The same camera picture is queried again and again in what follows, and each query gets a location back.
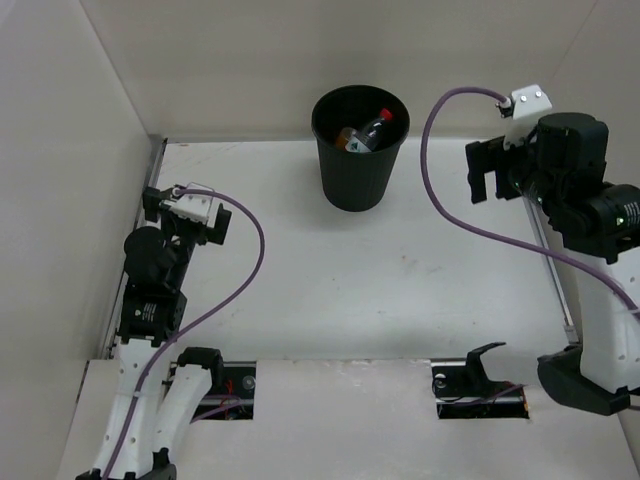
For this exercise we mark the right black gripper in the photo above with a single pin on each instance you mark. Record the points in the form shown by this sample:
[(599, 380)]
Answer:
[(483, 156)]

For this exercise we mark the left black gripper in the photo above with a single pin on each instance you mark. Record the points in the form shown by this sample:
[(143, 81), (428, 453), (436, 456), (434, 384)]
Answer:
[(187, 226)]

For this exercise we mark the red label clear bottle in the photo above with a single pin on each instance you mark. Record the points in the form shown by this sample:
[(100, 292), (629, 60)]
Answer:
[(368, 137)]

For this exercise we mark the small orange juice bottle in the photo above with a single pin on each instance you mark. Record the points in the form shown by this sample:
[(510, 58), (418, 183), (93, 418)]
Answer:
[(343, 137)]

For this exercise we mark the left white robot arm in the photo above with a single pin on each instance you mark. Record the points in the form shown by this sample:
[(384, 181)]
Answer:
[(129, 449)]

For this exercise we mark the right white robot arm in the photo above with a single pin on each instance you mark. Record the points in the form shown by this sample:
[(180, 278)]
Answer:
[(601, 374)]

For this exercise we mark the black plastic waste bin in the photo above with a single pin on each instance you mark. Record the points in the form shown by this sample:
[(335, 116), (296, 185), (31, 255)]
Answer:
[(356, 182)]

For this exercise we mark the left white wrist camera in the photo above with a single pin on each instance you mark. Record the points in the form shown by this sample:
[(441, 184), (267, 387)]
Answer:
[(192, 202)]

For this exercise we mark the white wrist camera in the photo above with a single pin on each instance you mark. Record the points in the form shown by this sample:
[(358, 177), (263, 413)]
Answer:
[(523, 108), (192, 202)]

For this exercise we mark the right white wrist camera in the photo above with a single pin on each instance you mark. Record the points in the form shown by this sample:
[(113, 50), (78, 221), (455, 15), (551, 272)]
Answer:
[(523, 108)]

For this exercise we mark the left aluminium frame rail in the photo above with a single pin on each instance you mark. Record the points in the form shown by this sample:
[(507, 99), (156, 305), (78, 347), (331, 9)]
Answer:
[(139, 235)]

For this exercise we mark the aluminium frame rail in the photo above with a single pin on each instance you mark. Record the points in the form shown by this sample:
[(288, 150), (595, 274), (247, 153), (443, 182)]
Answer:
[(562, 276), (139, 235)]

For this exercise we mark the right aluminium frame rail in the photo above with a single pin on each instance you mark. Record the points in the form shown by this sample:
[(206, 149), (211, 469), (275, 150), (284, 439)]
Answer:
[(562, 276)]

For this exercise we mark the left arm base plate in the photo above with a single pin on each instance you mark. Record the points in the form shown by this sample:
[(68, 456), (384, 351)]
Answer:
[(232, 398)]

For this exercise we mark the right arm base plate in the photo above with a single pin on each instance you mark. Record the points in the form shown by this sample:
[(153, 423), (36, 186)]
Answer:
[(463, 390)]

